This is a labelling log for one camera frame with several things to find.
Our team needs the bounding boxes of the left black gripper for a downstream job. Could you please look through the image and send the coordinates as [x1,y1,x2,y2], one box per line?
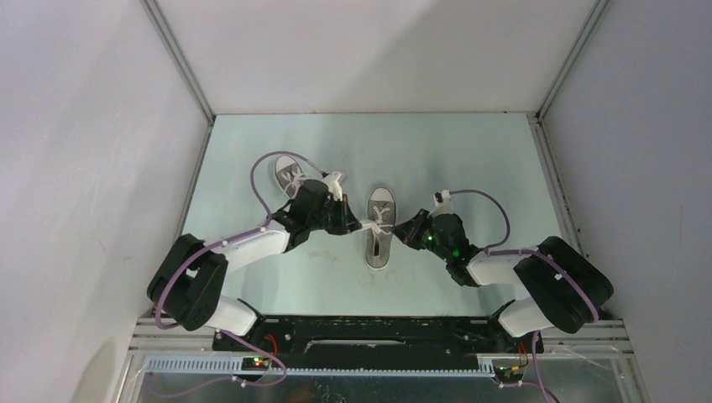
[307,194,361,235]

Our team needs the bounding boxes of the grey slotted cable duct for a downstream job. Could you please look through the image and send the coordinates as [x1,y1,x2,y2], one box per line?
[144,355,496,379]

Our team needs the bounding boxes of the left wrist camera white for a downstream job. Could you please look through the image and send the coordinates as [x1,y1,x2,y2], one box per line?
[322,170,347,202]

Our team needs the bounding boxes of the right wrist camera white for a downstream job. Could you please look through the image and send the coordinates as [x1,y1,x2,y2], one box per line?
[431,190,453,217]

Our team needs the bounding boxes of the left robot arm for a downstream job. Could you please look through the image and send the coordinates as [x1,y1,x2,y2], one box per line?
[147,180,363,350]

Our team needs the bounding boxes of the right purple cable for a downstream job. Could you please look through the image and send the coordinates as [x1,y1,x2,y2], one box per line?
[448,189,602,403]

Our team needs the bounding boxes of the grey sneaker laces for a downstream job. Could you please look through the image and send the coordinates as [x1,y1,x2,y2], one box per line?
[275,155,311,199]
[364,187,397,271]

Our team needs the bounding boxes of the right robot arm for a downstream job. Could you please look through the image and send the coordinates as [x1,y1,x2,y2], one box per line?
[393,210,614,351]

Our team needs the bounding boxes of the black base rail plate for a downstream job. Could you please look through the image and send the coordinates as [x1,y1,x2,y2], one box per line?
[244,315,543,371]

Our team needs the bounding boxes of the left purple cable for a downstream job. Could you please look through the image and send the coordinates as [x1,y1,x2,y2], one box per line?
[154,151,335,399]

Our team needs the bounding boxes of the purple cable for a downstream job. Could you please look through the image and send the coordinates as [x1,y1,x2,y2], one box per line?
[448,189,602,403]
[154,151,335,399]

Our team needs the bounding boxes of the grey sneaker tied laces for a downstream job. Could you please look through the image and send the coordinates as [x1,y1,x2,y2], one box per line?
[275,155,311,199]

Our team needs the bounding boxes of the left controller board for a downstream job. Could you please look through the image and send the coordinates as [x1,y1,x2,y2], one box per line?
[240,357,271,373]

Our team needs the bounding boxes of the controller board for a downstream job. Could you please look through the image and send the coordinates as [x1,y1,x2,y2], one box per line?
[240,357,271,373]
[493,364,526,388]

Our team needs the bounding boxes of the right controller board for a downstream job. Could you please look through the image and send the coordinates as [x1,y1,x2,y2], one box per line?
[493,364,526,388]

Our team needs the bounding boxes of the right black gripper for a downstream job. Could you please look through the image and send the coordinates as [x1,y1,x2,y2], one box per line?
[390,208,452,263]

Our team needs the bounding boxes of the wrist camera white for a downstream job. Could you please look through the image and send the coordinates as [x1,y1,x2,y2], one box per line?
[322,170,347,202]
[431,190,453,217]

